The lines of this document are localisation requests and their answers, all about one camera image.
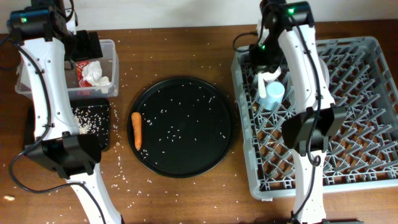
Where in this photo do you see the light blue cup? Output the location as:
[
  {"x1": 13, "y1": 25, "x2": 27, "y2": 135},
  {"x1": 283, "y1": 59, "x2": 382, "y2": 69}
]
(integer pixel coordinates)
[{"x1": 259, "y1": 81, "x2": 285, "y2": 111}]

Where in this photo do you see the white plastic fork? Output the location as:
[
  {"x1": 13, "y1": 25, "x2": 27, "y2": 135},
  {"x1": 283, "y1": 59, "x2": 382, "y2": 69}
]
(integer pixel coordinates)
[{"x1": 257, "y1": 77, "x2": 267, "y2": 98}]

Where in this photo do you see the round black serving tray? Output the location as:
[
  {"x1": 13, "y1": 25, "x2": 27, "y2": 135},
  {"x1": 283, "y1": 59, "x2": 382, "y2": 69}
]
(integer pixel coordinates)
[{"x1": 126, "y1": 77, "x2": 236, "y2": 179}]

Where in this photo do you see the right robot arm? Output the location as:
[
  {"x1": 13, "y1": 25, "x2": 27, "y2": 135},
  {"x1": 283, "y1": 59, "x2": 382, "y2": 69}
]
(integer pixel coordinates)
[{"x1": 249, "y1": 1, "x2": 346, "y2": 223}]

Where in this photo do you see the white bowl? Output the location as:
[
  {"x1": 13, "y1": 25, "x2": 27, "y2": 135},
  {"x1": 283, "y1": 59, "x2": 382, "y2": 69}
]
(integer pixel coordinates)
[{"x1": 257, "y1": 67, "x2": 281, "y2": 82}]

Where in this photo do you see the rice and nuts pile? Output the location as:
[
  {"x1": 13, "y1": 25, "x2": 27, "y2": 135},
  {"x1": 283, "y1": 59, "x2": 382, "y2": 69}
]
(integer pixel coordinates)
[{"x1": 72, "y1": 106, "x2": 109, "y2": 136}]

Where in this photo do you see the orange carrot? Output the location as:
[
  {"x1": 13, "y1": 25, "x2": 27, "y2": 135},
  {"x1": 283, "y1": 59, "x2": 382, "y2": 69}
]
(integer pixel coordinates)
[{"x1": 131, "y1": 112, "x2": 142, "y2": 151}]

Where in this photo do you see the clear plastic bin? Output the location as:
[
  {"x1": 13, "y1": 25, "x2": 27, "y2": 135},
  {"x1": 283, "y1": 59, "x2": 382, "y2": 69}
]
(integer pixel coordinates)
[{"x1": 15, "y1": 38, "x2": 119, "y2": 105}]

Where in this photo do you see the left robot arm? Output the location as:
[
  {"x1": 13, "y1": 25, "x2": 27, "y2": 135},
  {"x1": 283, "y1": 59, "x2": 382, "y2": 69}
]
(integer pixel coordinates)
[{"x1": 7, "y1": 1, "x2": 123, "y2": 223}]

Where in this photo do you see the peanut on table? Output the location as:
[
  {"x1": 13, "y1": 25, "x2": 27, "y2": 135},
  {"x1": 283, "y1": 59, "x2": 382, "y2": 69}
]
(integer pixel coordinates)
[{"x1": 4, "y1": 195, "x2": 16, "y2": 201}]

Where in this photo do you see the grey round plate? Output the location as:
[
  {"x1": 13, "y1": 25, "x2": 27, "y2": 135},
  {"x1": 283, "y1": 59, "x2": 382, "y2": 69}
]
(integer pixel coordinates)
[{"x1": 289, "y1": 57, "x2": 330, "y2": 104}]

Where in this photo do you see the grey dishwasher rack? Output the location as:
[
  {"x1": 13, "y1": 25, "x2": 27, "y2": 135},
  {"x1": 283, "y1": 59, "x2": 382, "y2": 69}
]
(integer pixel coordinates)
[{"x1": 231, "y1": 37, "x2": 397, "y2": 201}]

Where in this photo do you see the red snack wrapper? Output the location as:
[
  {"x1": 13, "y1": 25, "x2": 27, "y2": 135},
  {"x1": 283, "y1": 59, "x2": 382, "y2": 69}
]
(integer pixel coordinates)
[{"x1": 76, "y1": 61, "x2": 92, "y2": 88}]

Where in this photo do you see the black rectangular tray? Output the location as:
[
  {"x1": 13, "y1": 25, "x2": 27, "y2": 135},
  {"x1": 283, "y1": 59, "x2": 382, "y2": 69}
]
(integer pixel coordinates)
[{"x1": 23, "y1": 97, "x2": 111, "y2": 153}]

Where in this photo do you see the white napkin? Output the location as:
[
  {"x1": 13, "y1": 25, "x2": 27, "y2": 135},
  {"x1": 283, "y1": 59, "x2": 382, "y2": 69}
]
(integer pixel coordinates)
[{"x1": 83, "y1": 61, "x2": 111, "y2": 94}]

